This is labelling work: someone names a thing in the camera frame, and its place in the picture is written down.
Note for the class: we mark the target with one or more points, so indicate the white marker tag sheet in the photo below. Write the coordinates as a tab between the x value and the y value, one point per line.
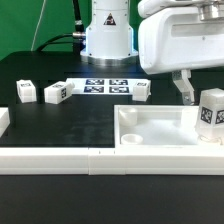
106	86

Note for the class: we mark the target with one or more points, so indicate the white left fence piece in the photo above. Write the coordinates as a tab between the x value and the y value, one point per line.
4	120

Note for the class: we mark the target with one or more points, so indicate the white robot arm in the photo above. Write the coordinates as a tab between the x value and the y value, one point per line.
110	40

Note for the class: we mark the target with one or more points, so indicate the white square tabletop tray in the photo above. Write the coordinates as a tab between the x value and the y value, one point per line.
148	125

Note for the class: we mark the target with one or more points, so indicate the white front fence bar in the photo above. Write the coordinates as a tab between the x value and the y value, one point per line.
111	161

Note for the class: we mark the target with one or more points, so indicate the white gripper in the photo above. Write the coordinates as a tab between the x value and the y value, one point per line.
175	39

